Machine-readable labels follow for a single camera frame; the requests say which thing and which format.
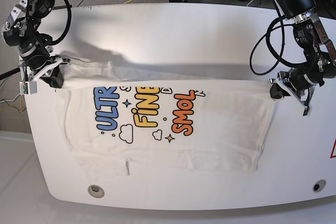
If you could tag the table cable grommet hole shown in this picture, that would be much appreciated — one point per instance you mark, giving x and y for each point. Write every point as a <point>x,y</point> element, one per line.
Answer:
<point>319,185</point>

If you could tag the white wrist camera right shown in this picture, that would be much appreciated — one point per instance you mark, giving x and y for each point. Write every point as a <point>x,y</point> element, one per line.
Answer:
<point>28,87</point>

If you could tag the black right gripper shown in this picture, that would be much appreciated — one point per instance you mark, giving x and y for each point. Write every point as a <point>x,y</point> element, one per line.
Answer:
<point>44,67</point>

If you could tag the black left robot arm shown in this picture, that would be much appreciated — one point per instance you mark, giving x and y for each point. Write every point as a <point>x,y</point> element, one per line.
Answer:
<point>309,34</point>

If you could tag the white printed T-shirt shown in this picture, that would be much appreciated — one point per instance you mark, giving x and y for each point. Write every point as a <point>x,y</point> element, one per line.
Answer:
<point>113,117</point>

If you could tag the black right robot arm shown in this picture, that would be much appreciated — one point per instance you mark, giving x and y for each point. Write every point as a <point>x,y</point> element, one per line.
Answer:
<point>34,48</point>

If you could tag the red triangle sticker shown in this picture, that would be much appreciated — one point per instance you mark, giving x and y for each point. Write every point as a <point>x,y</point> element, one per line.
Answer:
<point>333,152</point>

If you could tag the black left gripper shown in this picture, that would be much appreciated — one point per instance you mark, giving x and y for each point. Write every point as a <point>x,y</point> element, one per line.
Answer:
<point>295,84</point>

